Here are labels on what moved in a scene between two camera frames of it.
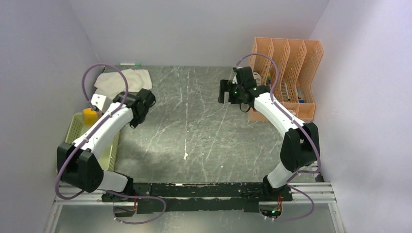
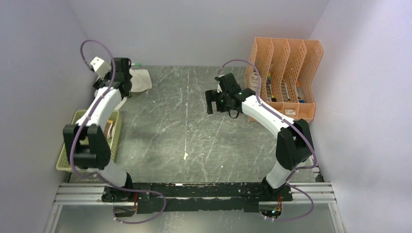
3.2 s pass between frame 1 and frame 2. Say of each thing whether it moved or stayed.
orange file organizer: stayed
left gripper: moved
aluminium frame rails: stayed
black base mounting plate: stayed
